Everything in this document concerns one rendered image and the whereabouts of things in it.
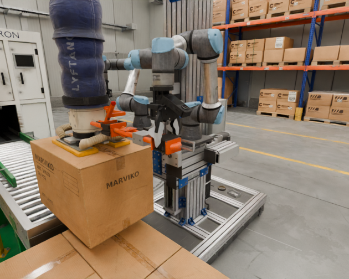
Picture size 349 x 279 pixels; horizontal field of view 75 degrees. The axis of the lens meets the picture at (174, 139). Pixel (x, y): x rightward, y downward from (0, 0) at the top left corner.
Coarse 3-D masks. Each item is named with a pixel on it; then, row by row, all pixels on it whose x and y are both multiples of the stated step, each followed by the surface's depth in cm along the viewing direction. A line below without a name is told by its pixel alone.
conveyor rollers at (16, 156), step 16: (0, 144) 293; (16, 144) 297; (0, 160) 243; (16, 160) 245; (32, 160) 242; (0, 176) 207; (16, 176) 208; (32, 176) 210; (16, 192) 179; (32, 192) 179; (32, 208) 157
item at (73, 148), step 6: (60, 144) 118; (66, 144) 116; (72, 144) 116; (78, 144) 113; (66, 150) 114; (72, 150) 109; (78, 150) 108; (84, 150) 109; (90, 150) 109; (96, 150) 111; (78, 156) 105
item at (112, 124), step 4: (112, 120) 109; (116, 120) 110; (100, 124) 104; (104, 124) 102; (108, 124) 106; (112, 124) 100; (116, 124) 102; (120, 124) 103; (124, 124) 105; (104, 128) 104; (108, 128) 100; (112, 128) 101; (104, 132) 103; (108, 132) 101; (112, 132) 101; (112, 136) 102
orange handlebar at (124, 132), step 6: (108, 108) 155; (114, 114) 137; (120, 114) 140; (96, 126) 111; (120, 132) 97; (126, 132) 95; (144, 138) 87; (150, 138) 85; (174, 144) 78; (180, 144) 80
